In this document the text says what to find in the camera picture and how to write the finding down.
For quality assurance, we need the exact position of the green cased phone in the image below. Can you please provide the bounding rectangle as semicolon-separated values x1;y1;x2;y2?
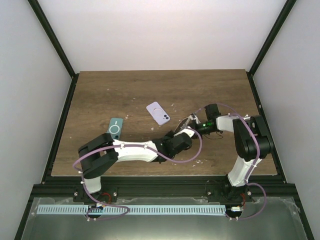
106;117;124;140

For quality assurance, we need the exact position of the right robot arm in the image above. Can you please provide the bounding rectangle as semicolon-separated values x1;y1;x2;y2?
190;103;274;202

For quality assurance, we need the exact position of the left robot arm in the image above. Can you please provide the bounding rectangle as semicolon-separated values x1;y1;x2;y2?
78;129;194;202

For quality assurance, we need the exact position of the black frame post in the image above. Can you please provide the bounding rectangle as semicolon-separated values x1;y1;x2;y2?
248;0;298;76
26;0;77;78

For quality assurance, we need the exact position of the lilac cased phone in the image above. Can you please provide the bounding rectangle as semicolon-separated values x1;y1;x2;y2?
146;101;171;126

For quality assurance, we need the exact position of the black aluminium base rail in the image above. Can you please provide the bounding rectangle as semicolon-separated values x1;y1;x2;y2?
30;175;298;202

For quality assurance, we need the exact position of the metal front plate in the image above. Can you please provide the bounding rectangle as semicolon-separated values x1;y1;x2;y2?
21;197;308;240

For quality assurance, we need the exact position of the black screen phone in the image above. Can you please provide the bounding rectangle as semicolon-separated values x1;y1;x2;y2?
174;113;198;132

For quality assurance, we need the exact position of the light blue slotted strip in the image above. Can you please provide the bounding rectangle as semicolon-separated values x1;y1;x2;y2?
36;204;226;216

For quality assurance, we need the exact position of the right black frame post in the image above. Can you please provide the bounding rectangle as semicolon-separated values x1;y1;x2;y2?
248;0;298;76

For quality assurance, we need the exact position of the left black frame post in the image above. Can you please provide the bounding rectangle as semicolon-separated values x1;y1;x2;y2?
26;0;77;78

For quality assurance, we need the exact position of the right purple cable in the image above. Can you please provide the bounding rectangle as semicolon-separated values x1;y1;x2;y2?
192;102;268;221

